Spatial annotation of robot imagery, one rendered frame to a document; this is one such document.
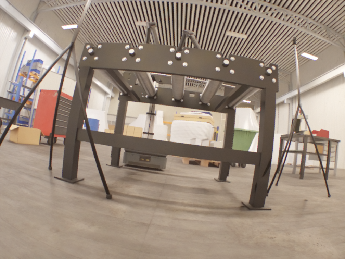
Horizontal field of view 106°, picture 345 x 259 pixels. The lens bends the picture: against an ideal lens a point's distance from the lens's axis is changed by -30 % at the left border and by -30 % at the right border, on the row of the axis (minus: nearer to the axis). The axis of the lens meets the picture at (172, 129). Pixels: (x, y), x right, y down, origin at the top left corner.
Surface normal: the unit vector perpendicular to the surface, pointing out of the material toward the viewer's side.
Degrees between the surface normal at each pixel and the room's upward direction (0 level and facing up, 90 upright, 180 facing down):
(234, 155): 90
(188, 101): 90
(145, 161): 90
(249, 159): 90
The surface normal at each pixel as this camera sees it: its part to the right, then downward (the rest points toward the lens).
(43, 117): -0.03, -0.09
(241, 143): -0.19, 0.07
